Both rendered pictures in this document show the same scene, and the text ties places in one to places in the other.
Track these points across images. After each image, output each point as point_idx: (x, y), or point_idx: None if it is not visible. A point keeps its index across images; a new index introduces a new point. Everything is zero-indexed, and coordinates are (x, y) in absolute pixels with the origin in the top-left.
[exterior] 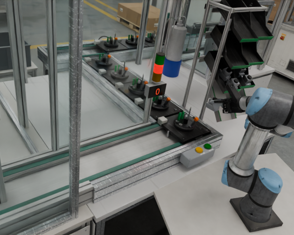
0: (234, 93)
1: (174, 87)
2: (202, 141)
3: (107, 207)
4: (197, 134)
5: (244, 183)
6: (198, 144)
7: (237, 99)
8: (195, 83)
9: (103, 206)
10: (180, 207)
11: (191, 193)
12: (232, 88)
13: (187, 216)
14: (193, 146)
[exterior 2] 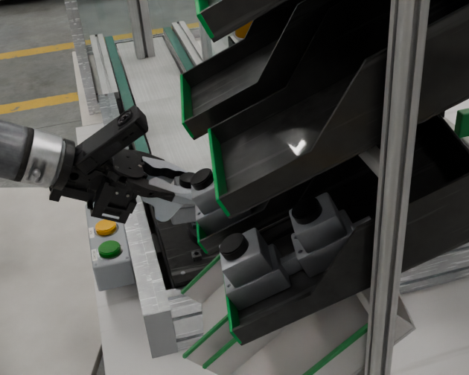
0: (97, 132)
1: None
2: (136, 249)
3: (86, 137)
4: (169, 241)
5: None
6: (132, 236)
7: (78, 146)
8: None
9: (91, 134)
10: (21, 210)
11: (37, 234)
12: (115, 121)
13: None
14: (127, 224)
